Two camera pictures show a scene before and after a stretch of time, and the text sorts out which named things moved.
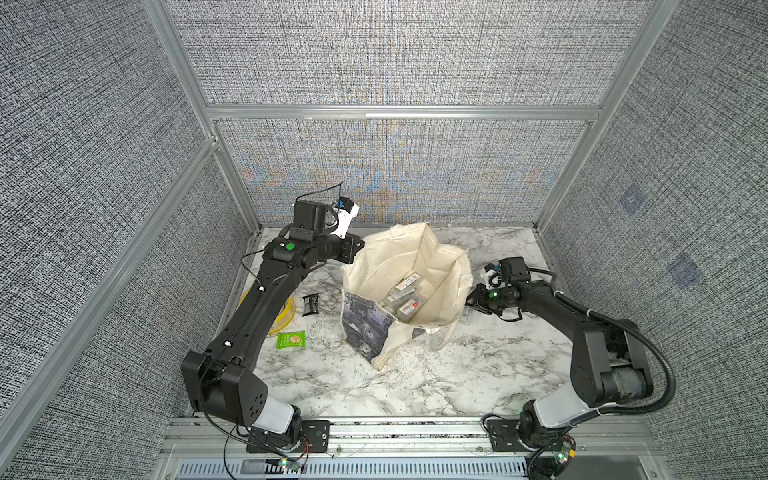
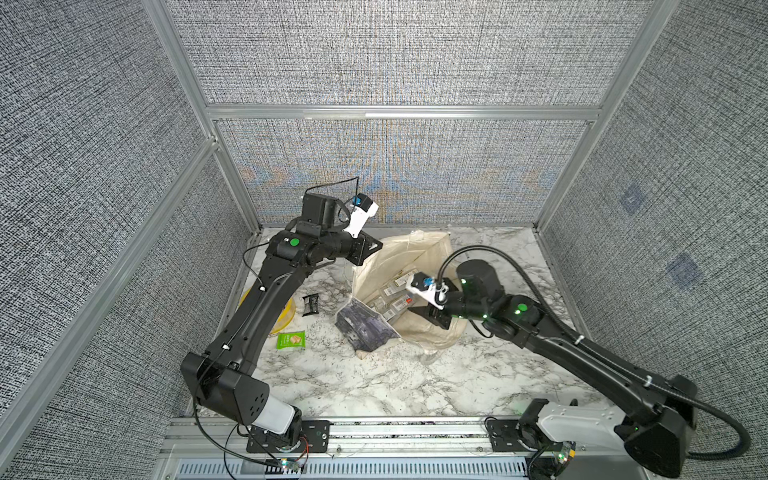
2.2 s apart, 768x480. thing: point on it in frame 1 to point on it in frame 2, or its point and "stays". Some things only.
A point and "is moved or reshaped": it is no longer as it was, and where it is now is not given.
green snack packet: [291, 339] stays
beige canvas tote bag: [402, 285] is moved or reshaped
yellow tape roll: [285, 314] stays
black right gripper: [476, 300] to [435, 314]
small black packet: [310, 304] stays
